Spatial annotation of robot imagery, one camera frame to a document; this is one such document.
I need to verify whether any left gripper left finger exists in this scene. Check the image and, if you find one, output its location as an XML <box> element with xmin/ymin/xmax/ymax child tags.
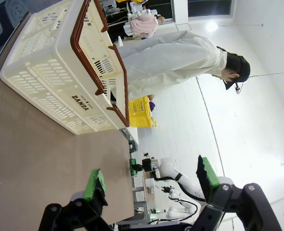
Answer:
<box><xmin>38</xmin><ymin>168</ymin><xmax>118</xmax><ymax>231</ymax></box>

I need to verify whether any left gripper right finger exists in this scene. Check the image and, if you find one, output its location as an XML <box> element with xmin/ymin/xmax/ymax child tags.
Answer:
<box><xmin>191</xmin><ymin>155</ymin><xmax>284</xmax><ymax>231</ymax></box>

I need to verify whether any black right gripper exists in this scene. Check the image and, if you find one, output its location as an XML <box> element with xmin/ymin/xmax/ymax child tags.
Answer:
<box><xmin>129</xmin><ymin>158</ymin><xmax>153</xmax><ymax>177</ymax></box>

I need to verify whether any yellow plastic basket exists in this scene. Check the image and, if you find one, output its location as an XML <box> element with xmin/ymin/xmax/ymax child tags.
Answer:
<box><xmin>129</xmin><ymin>96</ymin><xmax>155</xmax><ymax>128</ymax></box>

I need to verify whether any cream plastic shopping basket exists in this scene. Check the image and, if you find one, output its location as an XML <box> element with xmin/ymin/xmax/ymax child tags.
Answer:
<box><xmin>0</xmin><ymin>0</ymin><xmax>130</xmax><ymax>135</ymax></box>

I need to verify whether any black cap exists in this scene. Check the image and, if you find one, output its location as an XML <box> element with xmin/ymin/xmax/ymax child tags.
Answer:
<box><xmin>216</xmin><ymin>46</ymin><xmax>251</xmax><ymax>91</ymax></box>

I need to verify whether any person in cream jacket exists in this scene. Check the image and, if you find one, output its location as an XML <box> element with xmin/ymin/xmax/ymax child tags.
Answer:
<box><xmin>110</xmin><ymin>30</ymin><xmax>251</xmax><ymax>102</ymax></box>

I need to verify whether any person in pink hooded jacket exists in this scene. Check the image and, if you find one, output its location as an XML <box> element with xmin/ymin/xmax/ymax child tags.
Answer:
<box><xmin>124</xmin><ymin>9</ymin><xmax>166</xmax><ymax>39</ymax></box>

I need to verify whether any dark window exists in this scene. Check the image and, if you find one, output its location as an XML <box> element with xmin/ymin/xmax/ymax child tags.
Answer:
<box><xmin>187</xmin><ymin>0</ymin><xmax>232</xmax><ymax>17</ymax></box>

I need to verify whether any dark plastic crate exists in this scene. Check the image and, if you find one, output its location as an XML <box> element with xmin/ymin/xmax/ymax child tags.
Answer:
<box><xmin>0</xmin><ymin>0</ymin><xmax>29</xmax><ymax>58</ymax></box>

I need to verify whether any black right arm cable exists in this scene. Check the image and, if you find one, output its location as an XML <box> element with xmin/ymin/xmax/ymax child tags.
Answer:
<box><xmin>151</xmin><ymin>170</ymin><xmax>205</xmax><ymax>202</ymax></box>

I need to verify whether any aluminium frame stand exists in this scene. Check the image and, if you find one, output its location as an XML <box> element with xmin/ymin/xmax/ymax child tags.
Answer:
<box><xmin>131</xmin><ymin>185</ymin><xmax>158</xmax><ymax>226</ymax></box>

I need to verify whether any brown basket handle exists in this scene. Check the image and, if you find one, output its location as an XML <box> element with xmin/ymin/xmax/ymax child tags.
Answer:
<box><xmin>70</xmin><ymin>0</ymin><xmax>109</xmax><ymax>96</ymax></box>
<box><xmin>106</xmin><ymin>44</ymin><xmax>130</xmax><ymax>128</ymax></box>

